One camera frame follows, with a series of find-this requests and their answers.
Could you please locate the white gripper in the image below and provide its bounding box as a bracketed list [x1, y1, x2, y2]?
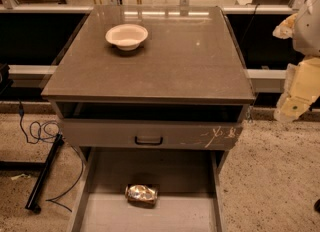
[272, 0, 320, 122]

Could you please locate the crushed orange can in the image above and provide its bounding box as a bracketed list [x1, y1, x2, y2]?
[125, 184, 158, 205]

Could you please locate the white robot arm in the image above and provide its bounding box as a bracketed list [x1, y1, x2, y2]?
[273, 0, 320, 122]

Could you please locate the grey drawer cabinet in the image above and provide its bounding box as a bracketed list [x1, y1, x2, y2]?
[40, 5, 257, 232]

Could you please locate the open middle drawer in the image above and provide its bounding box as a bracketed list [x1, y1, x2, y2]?
[67, 148, 226, 232]

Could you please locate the white paper bowl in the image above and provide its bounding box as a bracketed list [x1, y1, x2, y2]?
[105, 24, 148, 51]

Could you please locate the black metal bar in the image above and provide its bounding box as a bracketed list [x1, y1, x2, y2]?
[25, 134, 64, 214]

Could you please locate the white metal rail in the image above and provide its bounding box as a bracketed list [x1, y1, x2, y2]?
[9, 65, 286, 93]

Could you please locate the black drawer handle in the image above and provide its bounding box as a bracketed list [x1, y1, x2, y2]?
[134, 136, 163, 146]

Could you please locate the top drawer with handle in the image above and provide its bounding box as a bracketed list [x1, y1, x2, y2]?
[60, 119, 242, 150]

